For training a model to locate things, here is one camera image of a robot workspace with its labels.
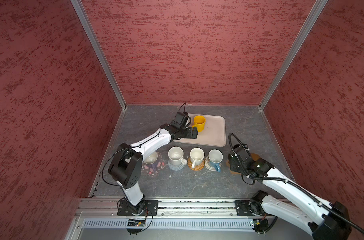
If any brown round wooden coaster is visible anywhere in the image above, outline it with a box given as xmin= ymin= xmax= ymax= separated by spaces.
xmin=251 ymin=153 xmax=261 ymax=162

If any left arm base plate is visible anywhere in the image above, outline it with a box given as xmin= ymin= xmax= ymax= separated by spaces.
xmin=117 ymin=199 xmax=159 ymax=216

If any aluminium mounting rail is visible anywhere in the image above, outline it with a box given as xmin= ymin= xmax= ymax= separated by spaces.
xmin=76 ymin=198 xmax=258 ymax=218

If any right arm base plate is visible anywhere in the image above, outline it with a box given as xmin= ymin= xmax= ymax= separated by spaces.
xmin=235 ymin=200 xmax=262 ymax=217

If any brown paw coaster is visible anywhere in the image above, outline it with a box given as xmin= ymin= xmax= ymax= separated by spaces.
xmin=226 ymin=160 xmax=241 ymax=175

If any beige serving tray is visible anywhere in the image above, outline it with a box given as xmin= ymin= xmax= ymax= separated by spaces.
xmin=177 ymin=115 xmax=227 ymax=147

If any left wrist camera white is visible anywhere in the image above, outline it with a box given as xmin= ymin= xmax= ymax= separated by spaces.
xmin=171 ymin=102 xmax=192 ymax=129

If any grey round coaster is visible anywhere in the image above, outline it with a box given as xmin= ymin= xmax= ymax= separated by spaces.
xmin=168 ymin=162 xmax=185 ymax=171

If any brown woven rattan coaster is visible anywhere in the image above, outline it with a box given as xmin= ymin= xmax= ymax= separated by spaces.
xmin=187 ymin=159 xmax=205 ymax=171

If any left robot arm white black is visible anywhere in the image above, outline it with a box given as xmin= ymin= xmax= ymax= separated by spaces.
xmin=108 ymin=124 xmax=199 ymax=211

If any beige woven spiral coaster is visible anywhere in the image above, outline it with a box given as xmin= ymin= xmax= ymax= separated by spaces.
xmin=205 ymin=157 xmax=218 ymax=172

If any white mug purple band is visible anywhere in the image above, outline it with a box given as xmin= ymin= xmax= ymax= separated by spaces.
xmin=144 ymin=152 xmax=159 ymax=175

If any yellow mug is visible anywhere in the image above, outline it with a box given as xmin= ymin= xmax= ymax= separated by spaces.
xmin=193 ymin=115 xmax=206 ymax=132

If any light blue mug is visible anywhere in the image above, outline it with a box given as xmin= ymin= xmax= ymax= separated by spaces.
xmin=208 ymin=149 xmax=223 ymax=173

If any pink flower coaster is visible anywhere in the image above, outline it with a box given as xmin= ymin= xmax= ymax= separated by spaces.
xmin=141 ymin=152 xmax=166 ymax=177

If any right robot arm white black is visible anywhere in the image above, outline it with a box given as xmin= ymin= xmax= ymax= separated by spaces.
xmin=229 ymin=144 xmax=364 ymax=240

